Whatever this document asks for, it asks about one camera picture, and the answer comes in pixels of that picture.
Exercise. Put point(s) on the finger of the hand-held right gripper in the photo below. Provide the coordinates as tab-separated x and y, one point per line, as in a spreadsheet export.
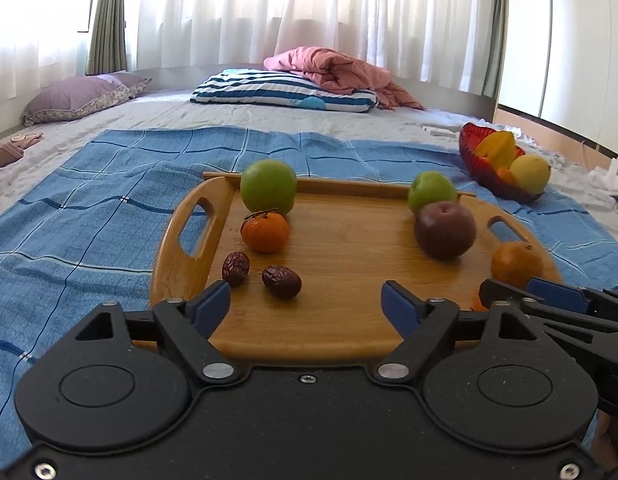
499	290
559	294

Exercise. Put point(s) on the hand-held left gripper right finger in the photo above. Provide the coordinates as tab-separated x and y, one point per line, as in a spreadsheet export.
396	306

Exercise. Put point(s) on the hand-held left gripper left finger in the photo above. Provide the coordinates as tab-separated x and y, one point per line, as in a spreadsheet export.
214	306

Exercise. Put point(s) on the small tangerine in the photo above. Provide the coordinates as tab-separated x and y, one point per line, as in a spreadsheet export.
478	304

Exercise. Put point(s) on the large orange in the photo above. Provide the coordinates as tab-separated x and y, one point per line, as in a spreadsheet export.
516	265

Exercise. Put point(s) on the red date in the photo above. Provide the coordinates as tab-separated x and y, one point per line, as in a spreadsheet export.
235	268
281	282

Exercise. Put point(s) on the wooden tray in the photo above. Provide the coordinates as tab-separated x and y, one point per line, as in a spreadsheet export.
349	270

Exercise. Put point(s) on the dark red apple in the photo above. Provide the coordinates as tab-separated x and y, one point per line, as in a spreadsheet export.
445	230

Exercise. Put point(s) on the tangerine with leaf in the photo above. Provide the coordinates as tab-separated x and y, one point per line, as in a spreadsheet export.
265	232

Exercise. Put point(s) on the small orange fruit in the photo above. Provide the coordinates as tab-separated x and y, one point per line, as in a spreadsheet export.
505	176

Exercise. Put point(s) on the yellow pear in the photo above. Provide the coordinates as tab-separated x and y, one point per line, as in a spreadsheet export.
530	174

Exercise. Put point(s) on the green apple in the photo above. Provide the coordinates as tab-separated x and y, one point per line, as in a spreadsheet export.
268	187
431	190

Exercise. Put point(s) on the red glass bowl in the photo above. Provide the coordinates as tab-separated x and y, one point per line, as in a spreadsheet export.
481	167

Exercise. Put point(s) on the white crumpled cloth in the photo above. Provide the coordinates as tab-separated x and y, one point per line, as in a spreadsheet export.
609	180

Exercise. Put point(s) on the yellow starfruit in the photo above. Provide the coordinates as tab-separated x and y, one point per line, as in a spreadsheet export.
499	147

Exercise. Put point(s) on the blue checked blanket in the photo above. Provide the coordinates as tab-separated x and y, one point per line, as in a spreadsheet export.
89	220

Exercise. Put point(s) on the bed with grey sheet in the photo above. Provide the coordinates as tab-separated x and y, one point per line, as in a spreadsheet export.
164	112

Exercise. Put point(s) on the blue striped pillow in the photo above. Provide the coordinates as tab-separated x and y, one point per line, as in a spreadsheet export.
269	90

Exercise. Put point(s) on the pink blanket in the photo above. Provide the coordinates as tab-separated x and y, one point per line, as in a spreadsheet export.
339	70

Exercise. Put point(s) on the purple pillow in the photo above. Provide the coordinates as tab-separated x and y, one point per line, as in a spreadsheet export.
79	95

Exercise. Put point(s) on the pink fabric item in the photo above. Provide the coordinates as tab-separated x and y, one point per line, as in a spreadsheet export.
4	155

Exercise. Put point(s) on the white wardrobe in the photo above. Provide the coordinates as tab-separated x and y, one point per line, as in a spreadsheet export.
579	35

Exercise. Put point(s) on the green curtain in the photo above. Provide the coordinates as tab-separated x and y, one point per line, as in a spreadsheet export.
106	25
496	30

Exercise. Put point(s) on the white sheer curtain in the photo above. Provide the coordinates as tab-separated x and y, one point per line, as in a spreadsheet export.
289	10

